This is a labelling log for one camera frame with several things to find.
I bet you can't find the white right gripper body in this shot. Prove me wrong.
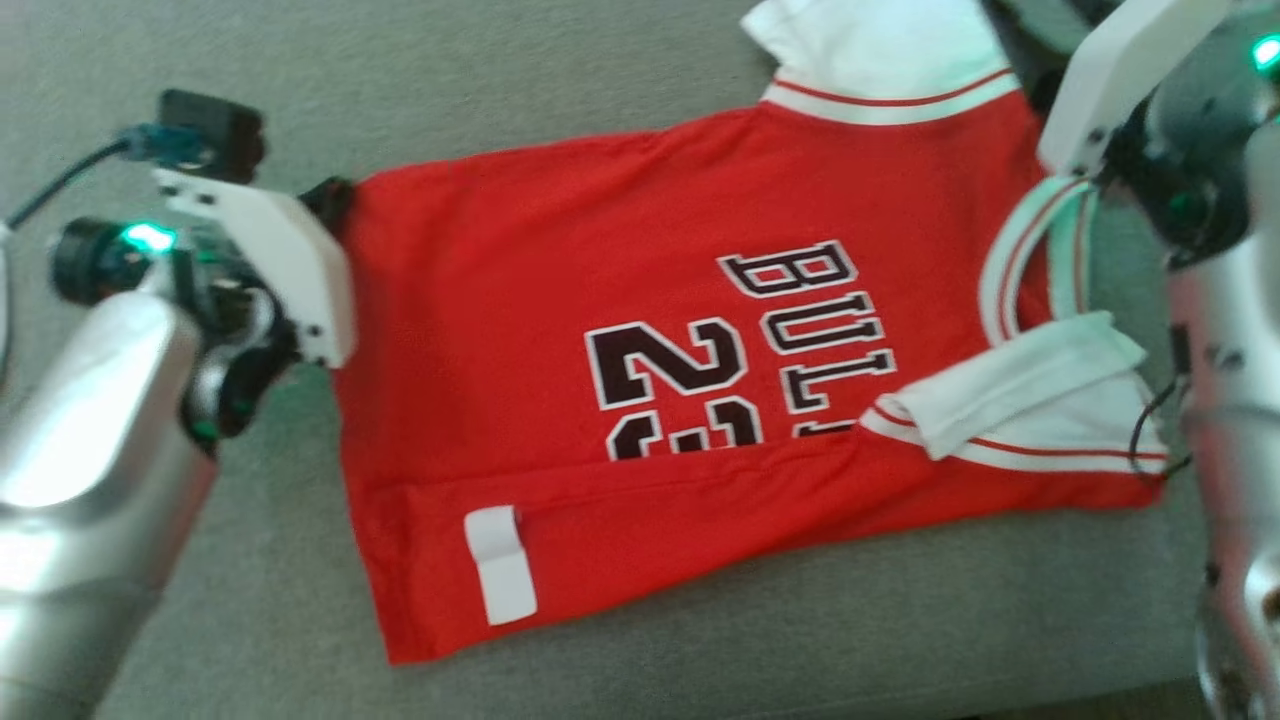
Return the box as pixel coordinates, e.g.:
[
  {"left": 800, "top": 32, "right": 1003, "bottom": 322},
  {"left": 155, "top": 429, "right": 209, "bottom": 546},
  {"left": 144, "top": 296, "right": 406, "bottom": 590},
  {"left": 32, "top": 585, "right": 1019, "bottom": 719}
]
[{"left": 1036, "top": 0, "right": 1237, "bottom": 179}]

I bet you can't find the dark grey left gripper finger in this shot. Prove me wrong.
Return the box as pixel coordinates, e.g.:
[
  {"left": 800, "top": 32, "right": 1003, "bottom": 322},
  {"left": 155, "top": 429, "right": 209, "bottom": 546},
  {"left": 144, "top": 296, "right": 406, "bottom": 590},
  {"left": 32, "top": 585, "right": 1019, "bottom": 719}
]
[{"left": 298, "top": 177, "right": 357, "bottom": 241}]

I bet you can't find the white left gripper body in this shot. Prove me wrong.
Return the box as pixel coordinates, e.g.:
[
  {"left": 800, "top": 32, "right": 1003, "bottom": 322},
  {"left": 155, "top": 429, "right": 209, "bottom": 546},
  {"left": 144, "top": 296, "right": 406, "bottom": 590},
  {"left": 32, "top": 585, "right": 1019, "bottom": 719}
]
[{"left": 150, "top": 168, "right": 358, "bottom": 367}]

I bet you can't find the red white basketball jersey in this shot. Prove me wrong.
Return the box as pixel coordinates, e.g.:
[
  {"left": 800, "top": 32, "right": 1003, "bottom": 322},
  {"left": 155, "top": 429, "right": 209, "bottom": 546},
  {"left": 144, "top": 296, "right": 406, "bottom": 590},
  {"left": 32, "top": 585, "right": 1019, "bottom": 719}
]
[{"left": 328, "top": 0, "right": 1173, "bottom": 667}]

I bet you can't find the large grey fabric sofa ottoman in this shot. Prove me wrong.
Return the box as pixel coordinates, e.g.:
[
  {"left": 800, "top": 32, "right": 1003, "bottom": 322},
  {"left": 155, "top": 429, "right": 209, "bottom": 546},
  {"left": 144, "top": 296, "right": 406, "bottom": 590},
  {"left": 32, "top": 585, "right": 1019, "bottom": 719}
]
[{"left": 0, "top": 0, "right": 1280, "bottom": 720}]

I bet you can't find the black cable with blue plug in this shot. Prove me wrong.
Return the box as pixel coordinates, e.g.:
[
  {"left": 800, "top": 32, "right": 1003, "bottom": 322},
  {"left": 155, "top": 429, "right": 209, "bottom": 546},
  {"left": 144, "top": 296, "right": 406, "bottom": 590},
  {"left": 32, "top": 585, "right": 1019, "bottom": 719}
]
[
  {"left": 1128, "top": 378, "right": 1193, "bottom": 478},
  {"left": 0, "top": 123, "right": 201, "bottom": 233}
]

